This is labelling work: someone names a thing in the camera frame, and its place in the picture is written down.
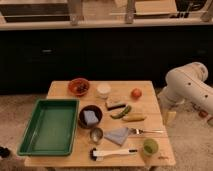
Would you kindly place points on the white cup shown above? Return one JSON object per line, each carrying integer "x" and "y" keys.
{"x": 103, "y": 90}

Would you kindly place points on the blue grey cloth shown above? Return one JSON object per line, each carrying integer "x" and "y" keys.
{"x": 117, "y": 136}

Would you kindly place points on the dark cabinet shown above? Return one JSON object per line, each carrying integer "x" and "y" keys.
{"x": 31, "y": 59}

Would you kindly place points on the orange bowl with dark items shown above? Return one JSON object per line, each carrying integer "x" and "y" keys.
{"x": 78, "y": 86}

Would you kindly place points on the wooden table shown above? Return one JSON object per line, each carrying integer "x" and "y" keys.
{"x": 147, "y": 104}

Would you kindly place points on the green pepper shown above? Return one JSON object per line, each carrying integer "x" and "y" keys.
{"x": 125, "y": 111}

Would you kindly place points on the blue sponge in bowl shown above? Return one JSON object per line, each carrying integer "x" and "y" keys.
{"x": 90, "y": 117}

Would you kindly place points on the green plastic cup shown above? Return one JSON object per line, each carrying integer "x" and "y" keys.
{"x": 150, "y": 147}

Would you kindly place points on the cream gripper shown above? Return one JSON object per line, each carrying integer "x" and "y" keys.
{"x": 168, "y": 116}

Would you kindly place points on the black and tan sponge block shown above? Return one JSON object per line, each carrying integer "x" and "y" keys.
{"x": 114, "y": 104}

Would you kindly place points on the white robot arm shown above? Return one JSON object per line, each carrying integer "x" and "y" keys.
{"x": 186, "y": 83}

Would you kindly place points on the metal fork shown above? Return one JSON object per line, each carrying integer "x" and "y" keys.
{"x": 135, "y": 131}

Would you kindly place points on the green plastic tray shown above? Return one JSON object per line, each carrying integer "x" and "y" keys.
{"x": 51, "y": 129}

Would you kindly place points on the small metal cup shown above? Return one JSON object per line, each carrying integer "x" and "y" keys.
{"x": 96, "y": 135}

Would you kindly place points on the white handled black brush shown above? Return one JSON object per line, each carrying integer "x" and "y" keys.
{"x": 97, "y": 155}

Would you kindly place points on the dark brown bowl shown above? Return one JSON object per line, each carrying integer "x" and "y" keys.
{"x": 98, "y": 114}

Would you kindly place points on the black object on floor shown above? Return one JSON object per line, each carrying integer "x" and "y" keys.
{"x": 4, "y": 152}

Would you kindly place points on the red tomato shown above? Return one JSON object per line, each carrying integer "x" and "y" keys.
{"x": 136, "y": 93}

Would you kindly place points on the yellow banana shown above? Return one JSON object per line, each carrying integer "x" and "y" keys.
{"x": 134, "y": 117}

